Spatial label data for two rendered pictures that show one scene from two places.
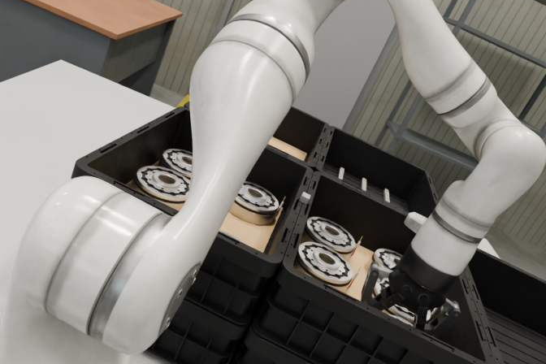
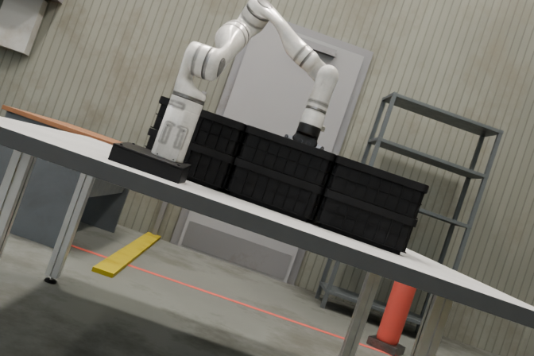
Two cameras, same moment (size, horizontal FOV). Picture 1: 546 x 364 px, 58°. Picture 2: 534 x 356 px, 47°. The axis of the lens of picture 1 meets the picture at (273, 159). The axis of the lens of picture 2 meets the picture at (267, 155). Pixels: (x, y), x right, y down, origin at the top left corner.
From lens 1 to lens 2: 1.50 m
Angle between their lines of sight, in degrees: 23
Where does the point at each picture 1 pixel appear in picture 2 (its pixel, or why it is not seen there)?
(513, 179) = (327, 81)
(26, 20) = not seen: hidden behind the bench
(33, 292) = (190, 58)
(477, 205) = (318, 94)
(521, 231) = (488, 342)
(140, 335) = (214, 64)
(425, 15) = (287, 29)
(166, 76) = (128, 216)
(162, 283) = (218, 54)
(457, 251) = (315, 114)
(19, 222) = not seen: hidden behind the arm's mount
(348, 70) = not seen: hidden behind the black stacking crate
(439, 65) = (295, 44)
